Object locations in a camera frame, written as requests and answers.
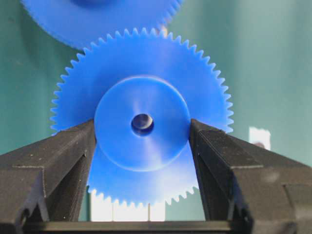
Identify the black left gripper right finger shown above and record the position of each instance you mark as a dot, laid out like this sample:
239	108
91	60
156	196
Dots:
271	193

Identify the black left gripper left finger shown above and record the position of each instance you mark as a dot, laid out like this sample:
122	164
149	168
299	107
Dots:
46	180

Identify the small blue plastic gear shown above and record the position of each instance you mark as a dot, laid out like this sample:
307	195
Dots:
142	89

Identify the large blue plastic gear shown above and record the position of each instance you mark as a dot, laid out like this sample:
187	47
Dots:
77	23

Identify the white tape marker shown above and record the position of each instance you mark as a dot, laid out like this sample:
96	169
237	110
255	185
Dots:
260	137

